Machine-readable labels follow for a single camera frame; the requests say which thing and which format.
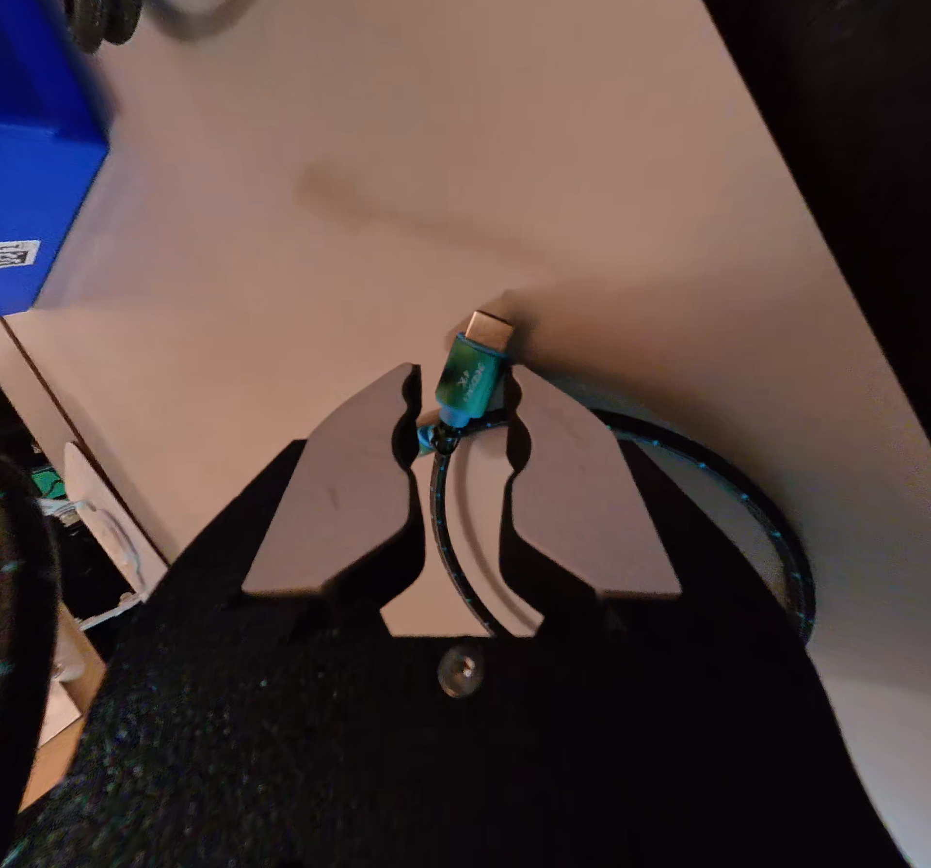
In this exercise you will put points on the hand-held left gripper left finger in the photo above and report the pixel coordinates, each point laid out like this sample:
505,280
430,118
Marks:
334,512

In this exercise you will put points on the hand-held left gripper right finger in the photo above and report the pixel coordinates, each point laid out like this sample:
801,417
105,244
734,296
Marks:
582,512

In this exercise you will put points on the blue plastic bin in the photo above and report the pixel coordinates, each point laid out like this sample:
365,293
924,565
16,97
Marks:
43,177

